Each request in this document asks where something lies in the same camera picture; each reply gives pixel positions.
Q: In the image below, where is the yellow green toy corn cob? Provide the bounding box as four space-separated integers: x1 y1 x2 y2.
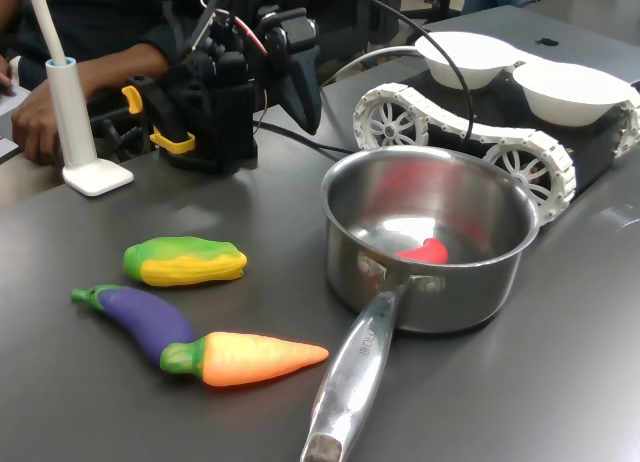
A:
123 236 249 288

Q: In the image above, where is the orange toy carrot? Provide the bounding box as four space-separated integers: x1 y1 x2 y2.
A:
159 331 330 388

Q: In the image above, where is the purple toy aubergine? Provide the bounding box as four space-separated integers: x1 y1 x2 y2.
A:
70 284 196 368

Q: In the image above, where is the person's left hand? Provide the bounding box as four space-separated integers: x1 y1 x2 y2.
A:
10 79 64 166

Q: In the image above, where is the person's right hand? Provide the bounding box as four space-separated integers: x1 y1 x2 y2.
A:
0 51 16 99

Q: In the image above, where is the black office chair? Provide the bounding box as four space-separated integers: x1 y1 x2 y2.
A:
319 0 404 48

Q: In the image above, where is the small white-tracked vehicle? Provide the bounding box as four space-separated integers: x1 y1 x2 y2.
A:
352 56 640 227

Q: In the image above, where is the black clip with yellow grips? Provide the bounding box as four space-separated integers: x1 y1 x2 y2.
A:
121 74 199 169

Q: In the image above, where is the white bowl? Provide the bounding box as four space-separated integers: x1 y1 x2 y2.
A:
413 30 519 91
512 60 635 128

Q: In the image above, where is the red toy chilli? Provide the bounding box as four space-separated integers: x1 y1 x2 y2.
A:
393 236 450 266

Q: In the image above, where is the grey laptop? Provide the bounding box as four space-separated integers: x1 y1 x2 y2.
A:
424 4 640 91

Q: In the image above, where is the long black cable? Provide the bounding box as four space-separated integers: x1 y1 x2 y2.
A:
339 0 475 146

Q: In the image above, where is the white post with base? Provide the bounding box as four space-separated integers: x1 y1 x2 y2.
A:
24 0 135 198

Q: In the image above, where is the steel pan with long handle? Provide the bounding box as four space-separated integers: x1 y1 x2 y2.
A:
299 145 542 462

